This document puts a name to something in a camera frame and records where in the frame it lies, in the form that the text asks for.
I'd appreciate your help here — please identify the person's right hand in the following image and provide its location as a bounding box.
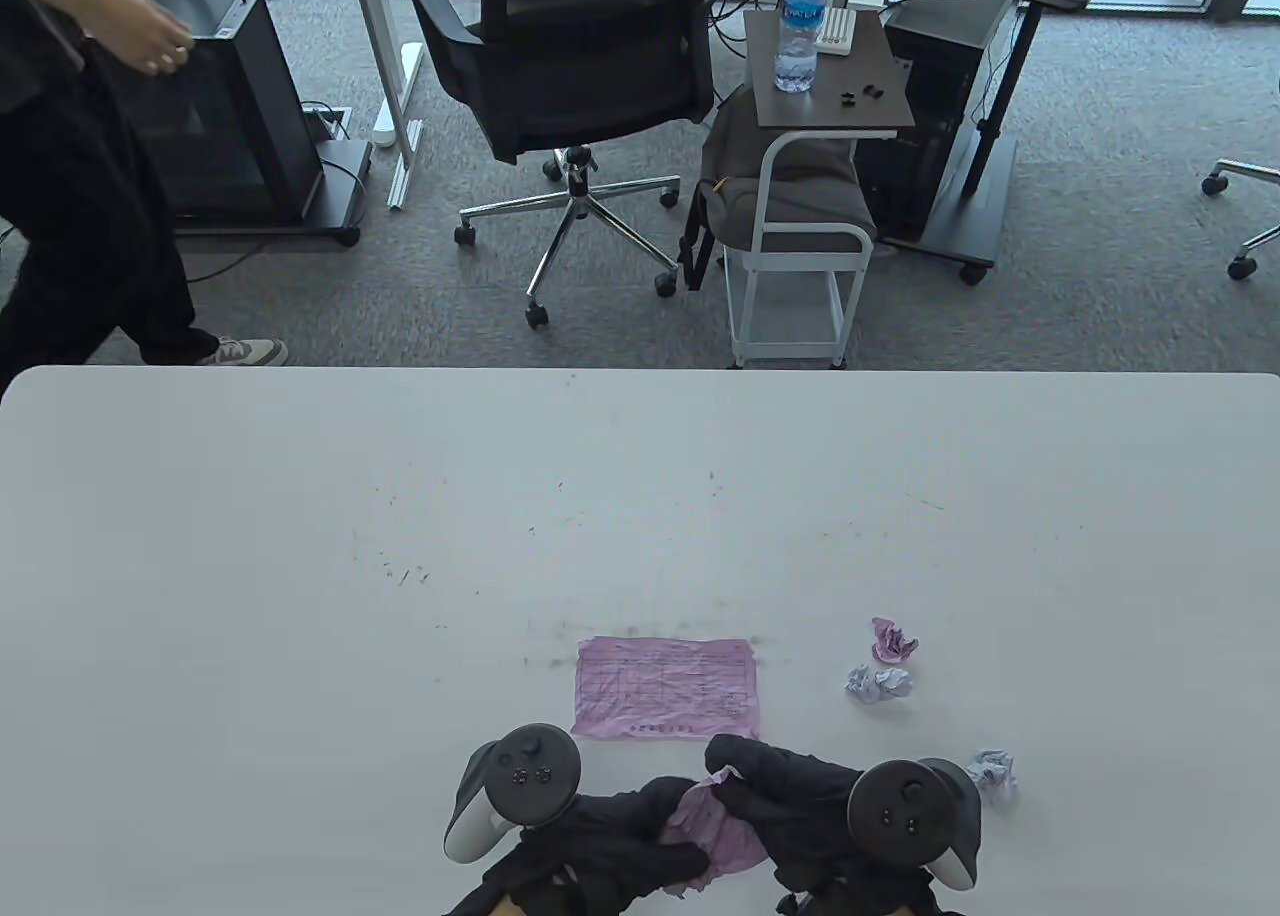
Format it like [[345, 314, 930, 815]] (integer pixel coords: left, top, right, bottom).
[[705, 734, 961, 916]]

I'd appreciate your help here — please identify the person's left hand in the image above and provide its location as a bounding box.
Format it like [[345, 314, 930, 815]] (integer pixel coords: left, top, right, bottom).
[[445, 776, 711, 916]]

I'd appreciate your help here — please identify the pink paper invoice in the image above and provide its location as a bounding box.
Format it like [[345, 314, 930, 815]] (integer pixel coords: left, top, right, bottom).
[[572, 636, 761, 744], [870, 616, 919, 665], [660, 766, 771, 897]]

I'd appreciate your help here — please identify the grey bag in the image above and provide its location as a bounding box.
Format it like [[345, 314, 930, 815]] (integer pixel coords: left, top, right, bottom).
[[680, 84, 879, 292]]

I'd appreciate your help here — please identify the black computer tower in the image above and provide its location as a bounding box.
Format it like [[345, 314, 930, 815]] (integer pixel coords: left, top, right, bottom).
[[855, 0, 1011, 242]]

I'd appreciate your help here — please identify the black mesh office chair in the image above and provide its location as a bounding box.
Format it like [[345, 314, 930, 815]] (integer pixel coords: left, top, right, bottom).
[[1200, 159, 1280, 282], [408, 0, 721, 329]]

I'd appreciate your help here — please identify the black wheeled platform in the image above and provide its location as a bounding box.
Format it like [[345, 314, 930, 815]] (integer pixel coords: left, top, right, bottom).
[[170, 139, 373, 249]]

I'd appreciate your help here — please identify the black standing desk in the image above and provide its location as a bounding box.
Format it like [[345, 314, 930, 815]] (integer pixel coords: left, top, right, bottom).
[[890, 0, 1126, 285]]

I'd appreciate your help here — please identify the clear plastic water bottle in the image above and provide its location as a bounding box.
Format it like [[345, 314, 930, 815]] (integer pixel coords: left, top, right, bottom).
[[775, 0, 831, 94]]

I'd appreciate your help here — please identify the white desk leg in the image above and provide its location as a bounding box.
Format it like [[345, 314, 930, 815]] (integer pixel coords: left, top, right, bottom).
[[348, 0, 426, 212]]

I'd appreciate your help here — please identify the black computer case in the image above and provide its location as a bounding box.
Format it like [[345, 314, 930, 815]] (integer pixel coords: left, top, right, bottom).
[[130, 0, 323, 225]]

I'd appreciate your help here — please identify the brown side table white frame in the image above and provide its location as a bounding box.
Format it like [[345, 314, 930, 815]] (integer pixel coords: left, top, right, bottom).
[[725, 8, 916, 369]]

